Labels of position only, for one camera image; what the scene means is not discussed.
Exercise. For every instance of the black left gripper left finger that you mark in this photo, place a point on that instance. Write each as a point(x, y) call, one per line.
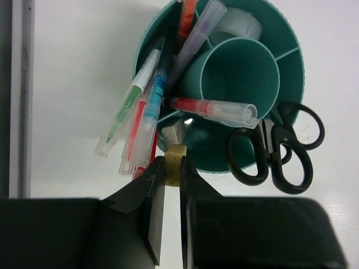
point(123, 230)

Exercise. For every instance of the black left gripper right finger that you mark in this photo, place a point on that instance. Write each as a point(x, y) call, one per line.
point(252, 232)

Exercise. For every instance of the red gel pen thin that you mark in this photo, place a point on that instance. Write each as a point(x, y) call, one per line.
point(149, 158)

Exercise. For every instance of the green highlighter pen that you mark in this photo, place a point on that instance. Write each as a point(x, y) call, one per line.
point(129, 102)

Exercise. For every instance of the yellow eraser block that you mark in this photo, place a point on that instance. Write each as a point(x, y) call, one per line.
point(173, 157)

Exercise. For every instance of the white eraser block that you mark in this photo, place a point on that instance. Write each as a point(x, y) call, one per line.
point(174, 133)

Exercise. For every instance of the large black handled scissors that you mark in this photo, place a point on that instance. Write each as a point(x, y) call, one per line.
point(273, 143)

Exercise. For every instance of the red gel pen labelled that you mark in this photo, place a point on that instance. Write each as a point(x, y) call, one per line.
point(234, 114)

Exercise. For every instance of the clear tape roll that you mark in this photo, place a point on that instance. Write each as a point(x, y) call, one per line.
point(236, 23)

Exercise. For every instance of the clear pen cap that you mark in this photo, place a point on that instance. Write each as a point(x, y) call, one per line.
point(207, 21)

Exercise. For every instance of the red highlighter pen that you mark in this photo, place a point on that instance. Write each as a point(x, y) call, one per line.
point(185, 21)

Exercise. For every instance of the teal round organizer container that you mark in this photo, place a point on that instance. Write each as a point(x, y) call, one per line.
point(261, 72)

